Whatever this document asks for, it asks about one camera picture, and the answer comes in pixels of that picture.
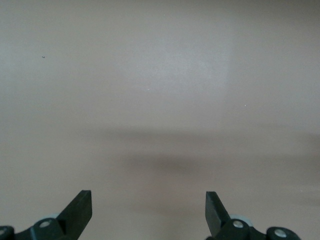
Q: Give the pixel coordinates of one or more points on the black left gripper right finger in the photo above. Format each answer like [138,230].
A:
[215,215]

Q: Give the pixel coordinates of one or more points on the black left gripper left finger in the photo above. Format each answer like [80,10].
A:
[77,212]

